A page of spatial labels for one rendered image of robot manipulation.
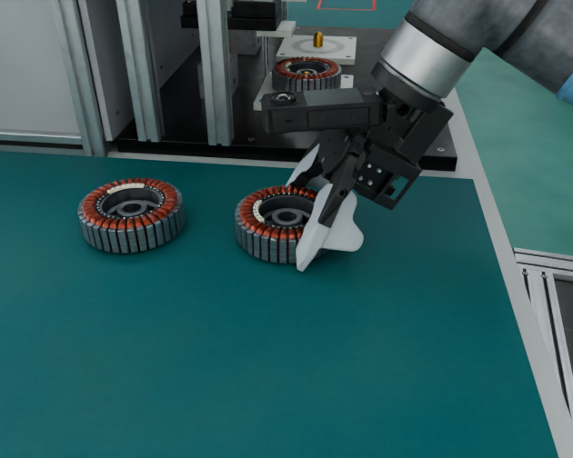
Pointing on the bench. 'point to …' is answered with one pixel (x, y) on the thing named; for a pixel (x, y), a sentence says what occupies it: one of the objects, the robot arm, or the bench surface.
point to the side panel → (37, 80)
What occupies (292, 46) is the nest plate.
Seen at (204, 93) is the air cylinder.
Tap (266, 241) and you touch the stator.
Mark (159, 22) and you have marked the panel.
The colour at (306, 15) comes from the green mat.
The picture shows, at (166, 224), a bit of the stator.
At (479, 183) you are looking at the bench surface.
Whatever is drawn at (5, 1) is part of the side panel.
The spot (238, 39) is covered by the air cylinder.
